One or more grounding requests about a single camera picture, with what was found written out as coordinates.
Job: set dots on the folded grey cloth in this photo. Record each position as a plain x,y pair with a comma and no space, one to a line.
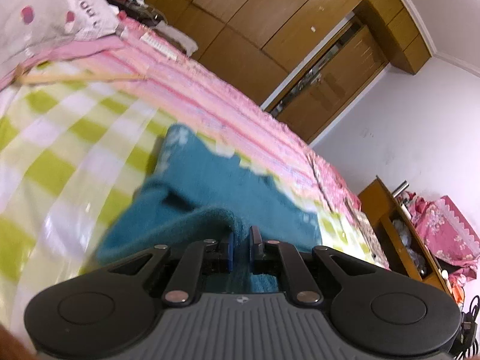
178,39

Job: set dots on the wooden side shelf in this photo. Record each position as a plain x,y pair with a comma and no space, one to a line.
404,249

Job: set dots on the pink floral bedding pile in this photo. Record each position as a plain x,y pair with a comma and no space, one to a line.
448,236

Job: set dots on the pink pillow underlay cloth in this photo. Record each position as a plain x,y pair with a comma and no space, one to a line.
72,50

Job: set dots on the teal fuzzy sweater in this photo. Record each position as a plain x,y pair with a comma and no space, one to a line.
194,194

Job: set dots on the green checkered bed sheet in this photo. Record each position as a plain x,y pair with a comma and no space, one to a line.
73,156

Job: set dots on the wooden room door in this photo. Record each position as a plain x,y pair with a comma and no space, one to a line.
334,85

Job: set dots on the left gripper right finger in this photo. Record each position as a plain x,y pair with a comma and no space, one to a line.
256,250

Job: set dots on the grey patterned pillow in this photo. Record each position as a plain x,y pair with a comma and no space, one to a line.
29,27

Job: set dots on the wooden wardrobe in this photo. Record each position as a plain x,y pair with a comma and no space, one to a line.
268,49

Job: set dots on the dark bedside table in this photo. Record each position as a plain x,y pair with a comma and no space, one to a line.
140,11

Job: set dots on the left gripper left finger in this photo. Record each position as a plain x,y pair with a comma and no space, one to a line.
226,253

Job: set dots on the pink striped quilt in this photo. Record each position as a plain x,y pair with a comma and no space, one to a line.
233,124

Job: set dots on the white paper sheet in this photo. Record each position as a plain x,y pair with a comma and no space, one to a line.
159,46

